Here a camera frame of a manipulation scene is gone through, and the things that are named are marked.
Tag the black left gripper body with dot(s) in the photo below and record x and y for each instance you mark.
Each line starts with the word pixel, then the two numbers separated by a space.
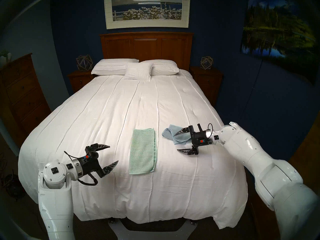
pixel 90 165

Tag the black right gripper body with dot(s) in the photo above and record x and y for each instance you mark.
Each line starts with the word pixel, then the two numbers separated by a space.
pixel 201 138

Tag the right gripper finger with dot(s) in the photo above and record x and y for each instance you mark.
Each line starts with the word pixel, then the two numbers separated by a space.
pixel 188 151
pixel 183 131

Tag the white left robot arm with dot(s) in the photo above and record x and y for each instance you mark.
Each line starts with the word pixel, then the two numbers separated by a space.
pixel 55 207

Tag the light blue hand towel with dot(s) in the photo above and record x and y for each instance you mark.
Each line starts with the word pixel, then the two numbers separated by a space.
pixel 170 133

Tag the white bed comforter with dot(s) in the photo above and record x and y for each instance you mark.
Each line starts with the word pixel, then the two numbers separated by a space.
pixel 100 117

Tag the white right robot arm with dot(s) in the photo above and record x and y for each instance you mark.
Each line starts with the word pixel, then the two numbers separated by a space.
pixel 275 172

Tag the long white pillow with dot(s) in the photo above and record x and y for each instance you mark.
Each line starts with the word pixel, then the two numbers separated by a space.
pixel 110 66
pixel 165 67

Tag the brown wooden dresser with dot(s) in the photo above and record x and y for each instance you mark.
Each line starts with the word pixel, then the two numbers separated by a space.
pixel 22 97

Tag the square pleated white pillow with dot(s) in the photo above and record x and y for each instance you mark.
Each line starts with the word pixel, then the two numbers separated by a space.
pixel 138 71

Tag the black round floor device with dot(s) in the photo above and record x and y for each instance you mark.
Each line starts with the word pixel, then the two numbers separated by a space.
pixel 13 188

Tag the brown wooden headboard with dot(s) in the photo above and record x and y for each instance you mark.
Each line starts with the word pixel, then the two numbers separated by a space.
pixel 147 47

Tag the forest lake canvas print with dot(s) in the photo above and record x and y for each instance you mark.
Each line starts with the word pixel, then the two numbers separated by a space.
pixel 275 29

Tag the mint green hand towel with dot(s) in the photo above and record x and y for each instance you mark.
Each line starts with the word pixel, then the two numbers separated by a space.
pixel 141 152

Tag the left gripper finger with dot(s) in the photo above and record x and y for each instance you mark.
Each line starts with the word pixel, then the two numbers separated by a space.
pixel 110 168
pixel 97 148

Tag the brown wooden nightstand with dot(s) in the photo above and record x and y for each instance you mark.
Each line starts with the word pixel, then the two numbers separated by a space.
pixel 80 79
pixel 208 79

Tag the framed flower seascape picture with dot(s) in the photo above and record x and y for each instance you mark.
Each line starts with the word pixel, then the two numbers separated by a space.
pixel 147 7

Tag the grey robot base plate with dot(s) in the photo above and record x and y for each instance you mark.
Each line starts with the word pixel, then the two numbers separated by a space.
pixel 117 232

